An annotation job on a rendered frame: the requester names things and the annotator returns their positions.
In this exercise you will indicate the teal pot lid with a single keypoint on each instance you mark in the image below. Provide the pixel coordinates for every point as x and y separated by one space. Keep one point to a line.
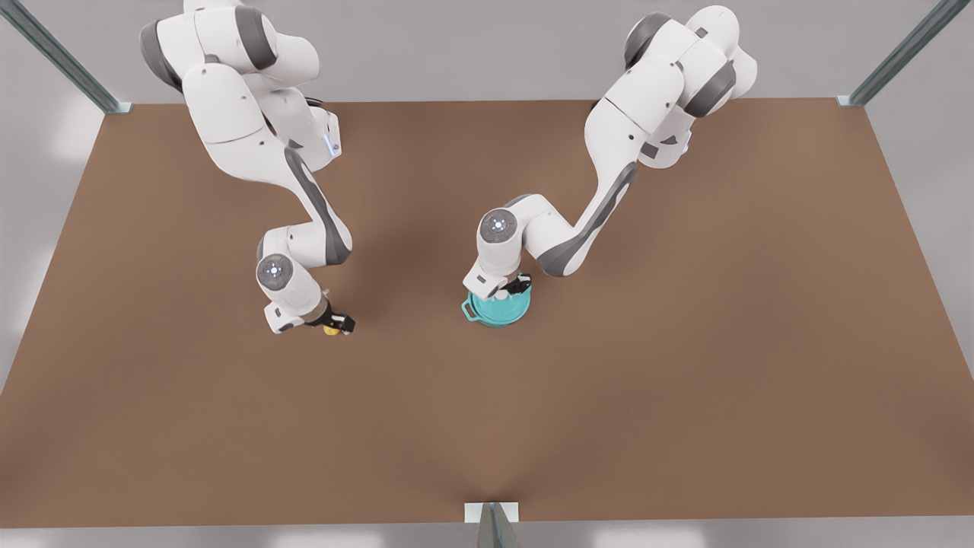
502 306

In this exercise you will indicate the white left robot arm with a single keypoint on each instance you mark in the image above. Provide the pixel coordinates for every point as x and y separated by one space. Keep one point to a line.
647 106

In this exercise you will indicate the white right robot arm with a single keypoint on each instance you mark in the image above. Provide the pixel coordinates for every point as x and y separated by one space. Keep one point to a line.
251 114

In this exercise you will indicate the teal pot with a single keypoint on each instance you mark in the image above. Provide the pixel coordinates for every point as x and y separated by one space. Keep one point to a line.
498 313

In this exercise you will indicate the silver frame post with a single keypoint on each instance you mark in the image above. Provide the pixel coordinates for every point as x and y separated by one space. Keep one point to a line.
494 525
902 53
65 57

